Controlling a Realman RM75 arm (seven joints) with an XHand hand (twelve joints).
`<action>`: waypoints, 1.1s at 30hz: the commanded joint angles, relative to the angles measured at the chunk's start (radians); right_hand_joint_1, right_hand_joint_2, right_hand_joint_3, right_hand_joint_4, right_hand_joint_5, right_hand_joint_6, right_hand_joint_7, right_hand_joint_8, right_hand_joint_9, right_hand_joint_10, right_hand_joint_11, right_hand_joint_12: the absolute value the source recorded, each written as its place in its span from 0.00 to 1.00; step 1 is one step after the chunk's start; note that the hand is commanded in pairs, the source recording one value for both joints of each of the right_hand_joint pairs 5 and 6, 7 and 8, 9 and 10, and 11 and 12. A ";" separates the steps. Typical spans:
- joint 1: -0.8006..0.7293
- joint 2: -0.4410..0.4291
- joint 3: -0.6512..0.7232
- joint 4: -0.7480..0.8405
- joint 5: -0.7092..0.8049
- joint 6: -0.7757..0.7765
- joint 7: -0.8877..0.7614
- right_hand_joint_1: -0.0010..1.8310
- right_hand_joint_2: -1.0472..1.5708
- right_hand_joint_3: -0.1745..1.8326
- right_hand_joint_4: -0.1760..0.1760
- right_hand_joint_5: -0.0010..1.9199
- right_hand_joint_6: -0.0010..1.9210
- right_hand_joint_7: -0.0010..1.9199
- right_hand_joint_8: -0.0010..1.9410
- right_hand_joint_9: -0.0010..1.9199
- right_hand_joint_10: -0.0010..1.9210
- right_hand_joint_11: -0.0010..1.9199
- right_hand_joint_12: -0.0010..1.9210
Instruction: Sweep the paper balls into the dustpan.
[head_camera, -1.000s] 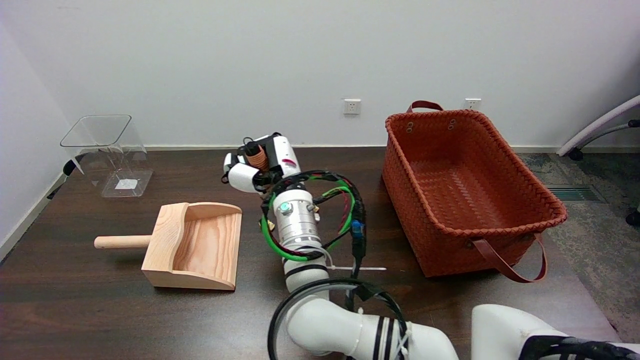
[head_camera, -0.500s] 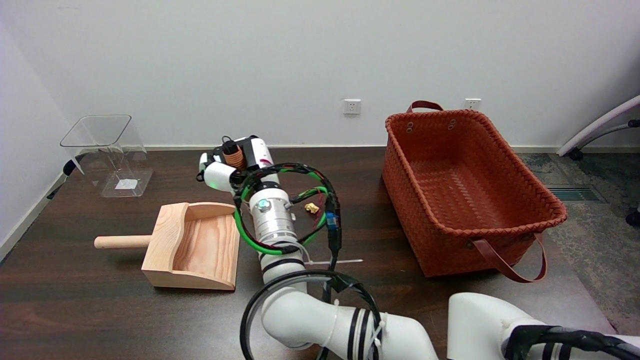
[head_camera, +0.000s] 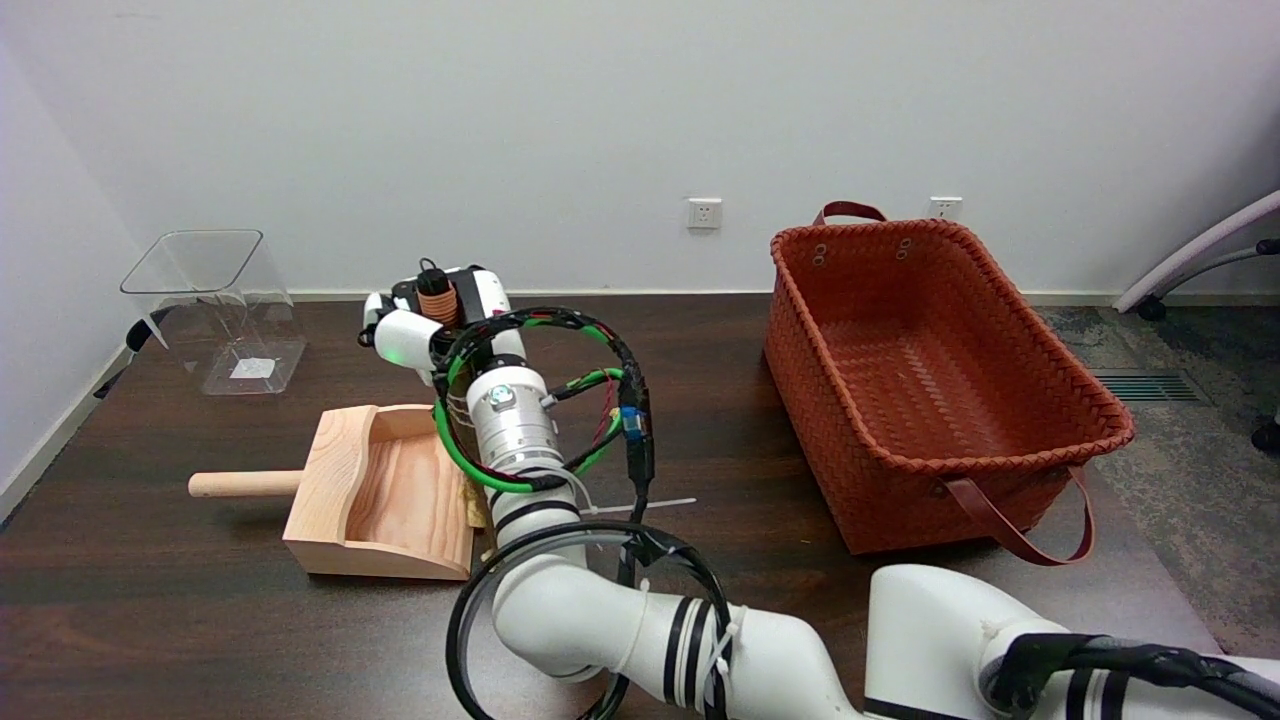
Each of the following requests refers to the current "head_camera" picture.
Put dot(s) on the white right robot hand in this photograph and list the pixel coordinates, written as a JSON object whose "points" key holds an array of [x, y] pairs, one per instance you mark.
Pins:
{"points": [[405, 335]]}

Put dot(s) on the brown bristle hand broom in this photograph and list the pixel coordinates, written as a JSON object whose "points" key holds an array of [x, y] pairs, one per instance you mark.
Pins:
{"points": [[437, 300]]}

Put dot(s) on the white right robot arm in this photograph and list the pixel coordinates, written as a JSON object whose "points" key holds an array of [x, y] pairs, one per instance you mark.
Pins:
{"points": [[570, 610]]}

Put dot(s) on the wooden dustpan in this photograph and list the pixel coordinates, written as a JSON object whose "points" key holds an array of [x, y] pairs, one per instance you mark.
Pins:
{"points": [[400, 500]]}

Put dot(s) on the clear plastic container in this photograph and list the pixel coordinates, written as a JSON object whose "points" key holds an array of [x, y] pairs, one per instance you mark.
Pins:
{"points": [[250, 370]]}

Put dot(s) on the black floor object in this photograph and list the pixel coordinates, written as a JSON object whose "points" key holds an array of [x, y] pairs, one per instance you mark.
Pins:
{"points": [[135, 335]]}

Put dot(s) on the white zip tie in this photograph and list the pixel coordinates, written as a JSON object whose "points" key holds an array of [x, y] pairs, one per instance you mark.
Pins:
{"points": [[660, 502]]}

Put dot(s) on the red woven basket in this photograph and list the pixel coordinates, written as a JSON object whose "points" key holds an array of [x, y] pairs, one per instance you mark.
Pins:
{"points": [[900, 370]]}

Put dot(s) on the floor vent grille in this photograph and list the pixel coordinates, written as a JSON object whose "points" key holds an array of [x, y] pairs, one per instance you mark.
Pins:
{"points": [[1145, 386]]}

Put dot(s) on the office chair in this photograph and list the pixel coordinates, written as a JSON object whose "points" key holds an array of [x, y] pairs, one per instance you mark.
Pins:
{"points": [[1200, 243]]}

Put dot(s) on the white wall outlet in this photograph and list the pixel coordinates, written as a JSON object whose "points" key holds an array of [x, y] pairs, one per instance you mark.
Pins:
{"points": [[946, 208], [704, 213]]}

